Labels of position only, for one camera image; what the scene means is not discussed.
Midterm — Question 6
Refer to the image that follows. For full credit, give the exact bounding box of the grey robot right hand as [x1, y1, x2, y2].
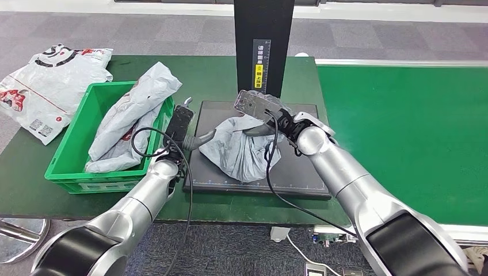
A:
[233, 89, 303, 145]

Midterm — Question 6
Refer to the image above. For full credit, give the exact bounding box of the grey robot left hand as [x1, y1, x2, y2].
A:
[163, 97, 218, 153]

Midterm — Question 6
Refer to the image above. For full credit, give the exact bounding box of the grey parcel bag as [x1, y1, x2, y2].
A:
[87, 62, 184, 163]
[84, 105, 164, 174]
[199, 93, 287, 184]

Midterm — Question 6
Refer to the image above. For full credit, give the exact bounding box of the black inbound scanner machine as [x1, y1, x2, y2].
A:
[182, 0, 333, 201]

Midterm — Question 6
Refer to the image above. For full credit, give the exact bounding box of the black and yellow ruler label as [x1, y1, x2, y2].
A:
[253, 39, 272, 90]

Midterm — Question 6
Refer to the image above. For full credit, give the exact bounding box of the green plastic crate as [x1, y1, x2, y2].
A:
[44, 80, 176, 195]

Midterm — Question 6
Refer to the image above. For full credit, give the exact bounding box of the white table foot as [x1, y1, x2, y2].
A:
[269, 227, 292, 243]

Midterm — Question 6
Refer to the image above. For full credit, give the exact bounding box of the large white printed mailer bag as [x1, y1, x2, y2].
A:
[0, 43, 114, 146]

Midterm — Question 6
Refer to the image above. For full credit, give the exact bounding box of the white floor power socket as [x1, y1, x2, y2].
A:
[304, 263, 328, 276]

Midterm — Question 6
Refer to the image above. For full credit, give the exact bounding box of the chrome round stool base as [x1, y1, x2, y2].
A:
[0, 217, 51, 265]

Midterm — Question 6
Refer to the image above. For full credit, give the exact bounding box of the beige crumpled bag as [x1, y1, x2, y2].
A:
[463, 247, 488, 273]

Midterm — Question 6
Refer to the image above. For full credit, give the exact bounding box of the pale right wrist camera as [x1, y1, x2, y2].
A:
[292, 111, 337, 139]

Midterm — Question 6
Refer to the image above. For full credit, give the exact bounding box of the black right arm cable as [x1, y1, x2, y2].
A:
[264, 109, 359, 237]

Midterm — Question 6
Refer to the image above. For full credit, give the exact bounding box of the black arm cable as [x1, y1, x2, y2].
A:
[131, 127, 194, 276]
[264, 109, 359, 237]

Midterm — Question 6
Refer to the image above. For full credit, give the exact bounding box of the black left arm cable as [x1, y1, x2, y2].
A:
[131, 127, 194, 276]

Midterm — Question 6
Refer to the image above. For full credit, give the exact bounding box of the white floor cable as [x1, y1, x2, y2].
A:
[285, 234, 344, 276]

